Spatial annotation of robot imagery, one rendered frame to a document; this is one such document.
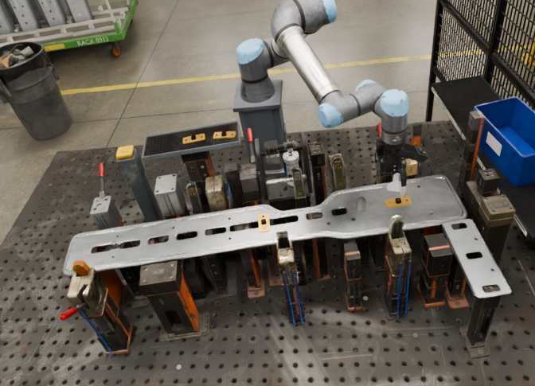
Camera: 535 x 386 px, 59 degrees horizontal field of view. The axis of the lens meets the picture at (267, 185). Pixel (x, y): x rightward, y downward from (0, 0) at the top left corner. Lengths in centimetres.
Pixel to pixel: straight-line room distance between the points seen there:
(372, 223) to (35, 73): 322
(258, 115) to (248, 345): 95
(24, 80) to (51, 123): 45
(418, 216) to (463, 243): 17
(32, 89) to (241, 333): 305
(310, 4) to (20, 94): 308
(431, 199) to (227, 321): 84
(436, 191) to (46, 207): 182
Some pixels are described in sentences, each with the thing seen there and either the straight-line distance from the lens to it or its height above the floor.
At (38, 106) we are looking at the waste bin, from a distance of 437.
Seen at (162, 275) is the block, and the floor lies 103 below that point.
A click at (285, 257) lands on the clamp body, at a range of 149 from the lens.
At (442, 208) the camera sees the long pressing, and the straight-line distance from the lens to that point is 168.
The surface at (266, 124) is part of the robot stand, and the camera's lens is 210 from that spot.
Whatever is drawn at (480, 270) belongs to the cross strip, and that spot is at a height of 100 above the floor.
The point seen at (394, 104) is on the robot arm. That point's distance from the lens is 138.
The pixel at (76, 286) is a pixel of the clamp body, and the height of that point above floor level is 106.
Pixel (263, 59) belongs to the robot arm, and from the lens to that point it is 200.
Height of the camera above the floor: 220
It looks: 42 degrees down
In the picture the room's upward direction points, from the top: 11 degrees counter-clockwise
